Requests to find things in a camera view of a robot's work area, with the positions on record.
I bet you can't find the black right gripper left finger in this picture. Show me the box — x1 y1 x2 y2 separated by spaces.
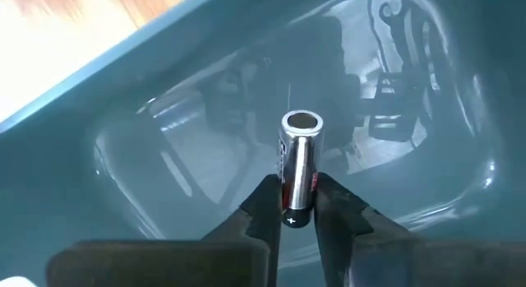
45 174 284 287

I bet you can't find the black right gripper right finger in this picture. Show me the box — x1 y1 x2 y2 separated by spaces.
314 173 526 287

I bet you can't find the silver black Energizer AA battery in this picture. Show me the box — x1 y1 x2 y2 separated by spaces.
279 109 325 229

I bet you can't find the dusty blue-teal plastic bin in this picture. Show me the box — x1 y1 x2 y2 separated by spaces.
0 0 526 287

